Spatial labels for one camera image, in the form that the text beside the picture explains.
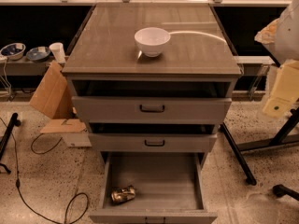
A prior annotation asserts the crushed orange can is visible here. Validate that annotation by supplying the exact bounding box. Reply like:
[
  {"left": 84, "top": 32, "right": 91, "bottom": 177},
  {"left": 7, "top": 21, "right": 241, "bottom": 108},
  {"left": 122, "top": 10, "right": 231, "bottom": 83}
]
[{"left": 111, "top": 185, "right": 135, "bottom": 204}]

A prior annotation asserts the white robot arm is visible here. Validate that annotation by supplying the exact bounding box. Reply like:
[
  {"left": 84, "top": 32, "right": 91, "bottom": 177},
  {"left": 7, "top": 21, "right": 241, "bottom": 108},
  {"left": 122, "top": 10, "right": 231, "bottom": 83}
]
[{"left": 254, "top": 0, "right": 299, "bottom": 64}]

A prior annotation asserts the grey drawer cabinet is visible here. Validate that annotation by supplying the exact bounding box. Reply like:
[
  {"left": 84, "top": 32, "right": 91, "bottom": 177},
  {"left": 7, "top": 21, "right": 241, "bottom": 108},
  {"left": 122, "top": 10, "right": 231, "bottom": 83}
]
[{"left": 61, "top": 2, "right": 243, "bottom": 170}]

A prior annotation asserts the grey top drawer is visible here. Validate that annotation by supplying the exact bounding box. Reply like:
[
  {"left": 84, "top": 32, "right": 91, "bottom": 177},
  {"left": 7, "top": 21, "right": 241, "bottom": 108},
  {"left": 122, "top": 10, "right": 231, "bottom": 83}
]
[{"left": 72, "top": 80, "right": 232, "bottom": 124}]

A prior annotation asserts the grey bottom drawer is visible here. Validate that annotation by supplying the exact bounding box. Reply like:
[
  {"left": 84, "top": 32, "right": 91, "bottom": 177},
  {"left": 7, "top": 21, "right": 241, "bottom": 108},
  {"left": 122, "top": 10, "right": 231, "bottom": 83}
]
[{"left": 90, "top": 153, "right": 217, "bottom": 224}]

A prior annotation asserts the white bowl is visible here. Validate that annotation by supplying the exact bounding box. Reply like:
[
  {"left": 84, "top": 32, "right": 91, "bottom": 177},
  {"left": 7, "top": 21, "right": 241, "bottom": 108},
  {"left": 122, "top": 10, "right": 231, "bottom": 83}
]
[{"left": 135, "top": 27, "right": 171, "bottom": 57}]

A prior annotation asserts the brown cardboard box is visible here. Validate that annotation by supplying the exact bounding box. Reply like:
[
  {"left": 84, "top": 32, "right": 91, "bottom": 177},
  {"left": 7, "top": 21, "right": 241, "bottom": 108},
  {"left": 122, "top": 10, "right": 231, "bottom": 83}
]
[{"left": 30, "top": 62, "right": 86, "bottom": 133}]

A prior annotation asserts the white paper cup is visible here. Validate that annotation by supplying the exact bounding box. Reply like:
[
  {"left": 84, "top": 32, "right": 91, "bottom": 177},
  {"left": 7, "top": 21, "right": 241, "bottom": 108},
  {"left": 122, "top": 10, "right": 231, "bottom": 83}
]
[{"left": 50, "top": 42, "right": 65, "bottom": 63}]

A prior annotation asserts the blue bowl right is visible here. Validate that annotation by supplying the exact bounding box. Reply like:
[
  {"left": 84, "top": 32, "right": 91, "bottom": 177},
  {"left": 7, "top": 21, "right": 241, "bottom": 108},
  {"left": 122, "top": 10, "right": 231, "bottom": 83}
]
[{"left": 26, "top": 47, "right": 50, "bottom": 63}]

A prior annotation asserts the blue bowl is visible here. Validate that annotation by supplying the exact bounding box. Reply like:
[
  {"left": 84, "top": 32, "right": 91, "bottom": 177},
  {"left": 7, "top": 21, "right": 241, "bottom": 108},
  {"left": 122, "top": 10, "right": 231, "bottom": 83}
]
[
  {"left": 26, "top": 47, "right": 50, "bottom": 63},
  {"left": 0, "top": 43, "right": 26, "bottom": 61}
]

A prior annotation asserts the grey low shelf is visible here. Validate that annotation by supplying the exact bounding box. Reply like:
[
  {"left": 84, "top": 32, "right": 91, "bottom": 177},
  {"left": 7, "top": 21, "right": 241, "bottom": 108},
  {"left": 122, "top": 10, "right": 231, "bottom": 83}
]
[{"left": 0, "top": 56, "right": 55, "bottom": 76}]

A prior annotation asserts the black stand leg left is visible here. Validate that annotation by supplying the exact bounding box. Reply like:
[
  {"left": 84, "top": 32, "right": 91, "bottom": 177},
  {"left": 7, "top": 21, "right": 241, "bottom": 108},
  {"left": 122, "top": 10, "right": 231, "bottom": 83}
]
[{"left": 0, "top": 112, "right": 21, "bottom": 175}]

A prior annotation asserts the blue bowl left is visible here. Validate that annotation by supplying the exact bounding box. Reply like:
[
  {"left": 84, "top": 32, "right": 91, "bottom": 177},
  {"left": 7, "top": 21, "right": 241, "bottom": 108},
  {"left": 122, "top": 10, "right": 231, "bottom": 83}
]
[{"left": 0, "top": 43, "right": 26, "bottom": 61}]

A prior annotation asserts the black caster foot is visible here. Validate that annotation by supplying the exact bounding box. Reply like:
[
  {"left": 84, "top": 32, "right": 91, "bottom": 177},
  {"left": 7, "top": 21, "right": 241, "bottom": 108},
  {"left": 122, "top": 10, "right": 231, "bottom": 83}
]
[{"left": 273, "top": 184, "right": 299, "bottom": 201}]

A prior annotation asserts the black floor cable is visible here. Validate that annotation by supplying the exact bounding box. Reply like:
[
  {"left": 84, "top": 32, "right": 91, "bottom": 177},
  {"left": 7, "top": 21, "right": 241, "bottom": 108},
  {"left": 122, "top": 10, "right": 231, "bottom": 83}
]
[{"left": 0, "top": 117, "right": 90, "bottom": 224}]

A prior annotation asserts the black table frame right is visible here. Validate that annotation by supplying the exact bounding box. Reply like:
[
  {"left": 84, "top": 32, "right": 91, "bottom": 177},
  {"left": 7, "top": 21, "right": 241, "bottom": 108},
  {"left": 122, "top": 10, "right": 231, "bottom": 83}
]
[{"left": 220, "top": 106, "right": 299, "bottom": 186}]

